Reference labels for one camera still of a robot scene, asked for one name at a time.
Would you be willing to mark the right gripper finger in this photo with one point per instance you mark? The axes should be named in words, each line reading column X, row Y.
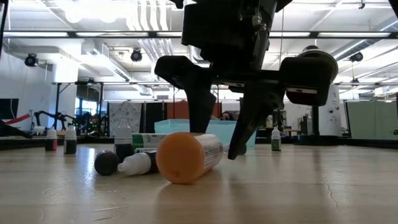
column 199, row 102
column 258, row 109

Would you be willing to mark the green translucent plastic tray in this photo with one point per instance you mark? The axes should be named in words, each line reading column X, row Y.
column 174, row 126

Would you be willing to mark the large yellow coloring bottle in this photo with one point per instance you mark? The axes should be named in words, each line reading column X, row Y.
column 180, row 158

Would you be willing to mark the small black bottle white cap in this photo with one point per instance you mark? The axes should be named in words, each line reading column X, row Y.
column 133, row 164
column 70, row 146
column 123, row 133

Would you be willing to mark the black background robot arm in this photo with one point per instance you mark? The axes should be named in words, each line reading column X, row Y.
column 56, row 116

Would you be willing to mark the large green coloring bottle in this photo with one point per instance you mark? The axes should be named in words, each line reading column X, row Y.
column 146, row 140

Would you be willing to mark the black partition panel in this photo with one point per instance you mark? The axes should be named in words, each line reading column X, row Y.
column 154, row 115

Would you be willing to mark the black desk lamp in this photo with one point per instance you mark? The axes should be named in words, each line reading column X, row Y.
column 315, row 121

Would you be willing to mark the marble pattern board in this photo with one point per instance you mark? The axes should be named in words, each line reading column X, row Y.
column 124, row 110

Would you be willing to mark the black ceiling spotlight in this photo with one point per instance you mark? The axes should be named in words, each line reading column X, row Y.
column 136, row 55
column 356, row 57
column 31, row 59

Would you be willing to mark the black monitor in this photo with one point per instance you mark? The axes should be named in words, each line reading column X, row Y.
column 9, row 109

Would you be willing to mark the black aluminium table frame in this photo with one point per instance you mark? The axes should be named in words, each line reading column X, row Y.
column 357, row 143

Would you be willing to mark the green partition wall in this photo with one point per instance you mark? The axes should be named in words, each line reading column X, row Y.
column 373, row 121

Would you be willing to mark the ceiling light rail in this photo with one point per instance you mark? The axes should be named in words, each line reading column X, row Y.
column 37, row 34

